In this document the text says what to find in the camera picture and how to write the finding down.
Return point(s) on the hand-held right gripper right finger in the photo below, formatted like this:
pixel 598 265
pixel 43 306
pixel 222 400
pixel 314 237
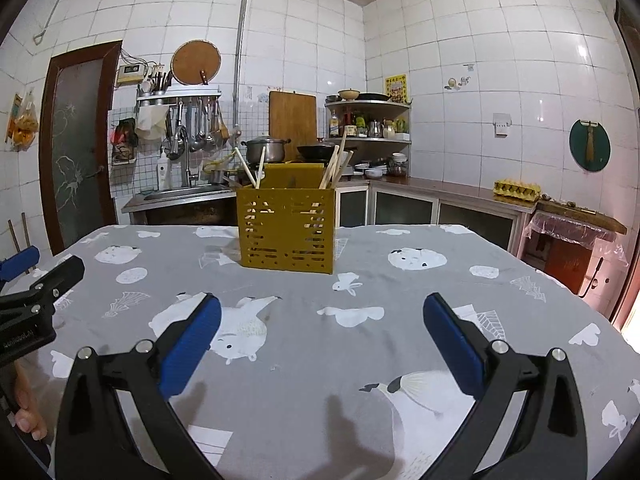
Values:
pixel 455 345

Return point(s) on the brown framed glass door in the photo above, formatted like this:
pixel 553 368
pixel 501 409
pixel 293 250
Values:
pixel 75 160

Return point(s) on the hanging bag of fruit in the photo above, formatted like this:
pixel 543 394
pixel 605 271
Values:
pixel 22 127

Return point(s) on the grey printed tablecloth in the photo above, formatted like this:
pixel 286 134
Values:
pixel 300 385

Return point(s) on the white wall socket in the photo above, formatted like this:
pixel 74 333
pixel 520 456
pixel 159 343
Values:
pixel 502 125

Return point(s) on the steel sink counter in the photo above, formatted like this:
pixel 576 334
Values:
pixel 175 195

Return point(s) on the steel corner shelf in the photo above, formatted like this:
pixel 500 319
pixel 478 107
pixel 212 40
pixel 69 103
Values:
pixel 370 105

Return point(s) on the black wok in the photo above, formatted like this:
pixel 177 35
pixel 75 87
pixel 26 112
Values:
pixel 315 151

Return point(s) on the wall utensil rack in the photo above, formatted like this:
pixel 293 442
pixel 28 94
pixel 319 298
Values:
pixel 177 95

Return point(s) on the yellow egg carton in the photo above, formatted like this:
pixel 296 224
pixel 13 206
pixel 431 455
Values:
pixel 517 188

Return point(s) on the rectangular wooden cutting board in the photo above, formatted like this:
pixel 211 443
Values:
pixel 292 120

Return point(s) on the yellow wall calendar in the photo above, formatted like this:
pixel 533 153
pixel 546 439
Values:
pixel 396 89

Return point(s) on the person's left hand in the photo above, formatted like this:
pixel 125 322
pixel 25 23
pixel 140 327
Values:
pixel 27 410

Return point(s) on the green round cutting board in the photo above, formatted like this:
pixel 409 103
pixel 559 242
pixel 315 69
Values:
pixel 577 147

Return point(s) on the plastic covered red cabinet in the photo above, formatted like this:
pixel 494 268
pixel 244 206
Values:
pixel 565 260

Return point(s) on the yellow perforated utensil holder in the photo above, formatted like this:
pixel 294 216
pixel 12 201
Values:
pixel 285 230

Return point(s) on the kitchen counter cabinet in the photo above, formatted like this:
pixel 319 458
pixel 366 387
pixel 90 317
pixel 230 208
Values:
pixel 450 190

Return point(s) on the steel cooking pot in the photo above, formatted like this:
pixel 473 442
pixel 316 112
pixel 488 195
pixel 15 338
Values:
pixel 265 151

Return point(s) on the white soap bottle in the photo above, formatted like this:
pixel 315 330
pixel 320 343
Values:
pixel 163 172

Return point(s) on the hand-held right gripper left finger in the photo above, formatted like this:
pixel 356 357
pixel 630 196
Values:
pixel 192 345

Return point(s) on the round wooden cutting board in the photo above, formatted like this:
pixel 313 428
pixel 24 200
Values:
pixel 195 62

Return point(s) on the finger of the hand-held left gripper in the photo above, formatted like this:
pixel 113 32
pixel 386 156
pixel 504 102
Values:
pixel 55 280
pixel 20 262

